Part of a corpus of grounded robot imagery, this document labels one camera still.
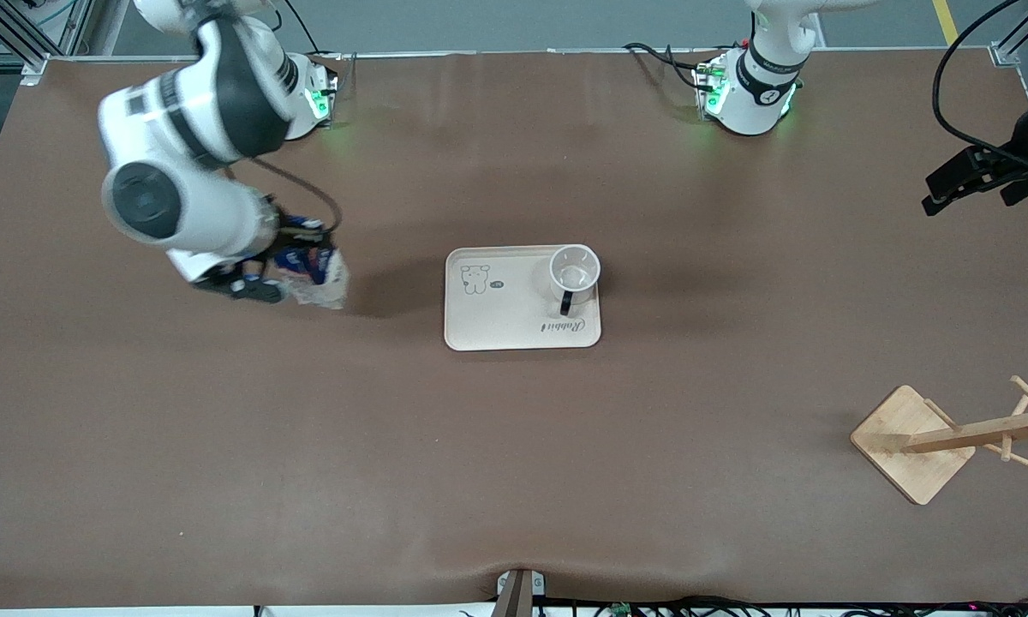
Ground blue milk carton green cap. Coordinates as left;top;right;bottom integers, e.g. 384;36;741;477
270;219;349;311

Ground white smiley cup black handle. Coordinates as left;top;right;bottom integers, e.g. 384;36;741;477
549;244;602;316

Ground cream plastic tray bear print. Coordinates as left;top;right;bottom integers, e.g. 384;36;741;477
444;244;602;352

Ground wooden mug tree stand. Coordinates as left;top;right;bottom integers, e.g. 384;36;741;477
850;374;1028;506

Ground brown table cover mat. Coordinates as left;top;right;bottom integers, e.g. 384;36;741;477
0;50;1028;611

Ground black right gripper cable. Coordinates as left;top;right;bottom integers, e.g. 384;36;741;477
227;154;344;237

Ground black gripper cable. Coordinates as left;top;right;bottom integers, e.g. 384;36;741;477
933;0;1028;164
227;154;344;237

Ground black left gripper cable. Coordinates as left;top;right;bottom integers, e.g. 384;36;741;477
933;0;1028;164

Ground aluminium frame profile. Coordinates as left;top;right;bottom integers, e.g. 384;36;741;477
0;0;52;87
989;0;1028;69

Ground black right base cable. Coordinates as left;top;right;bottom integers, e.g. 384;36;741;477
274;0;344;61

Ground black left base cables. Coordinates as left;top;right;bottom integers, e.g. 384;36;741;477
624;41;720;91

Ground metal table edge bracket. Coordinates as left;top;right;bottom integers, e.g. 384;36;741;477
497;568;546;617

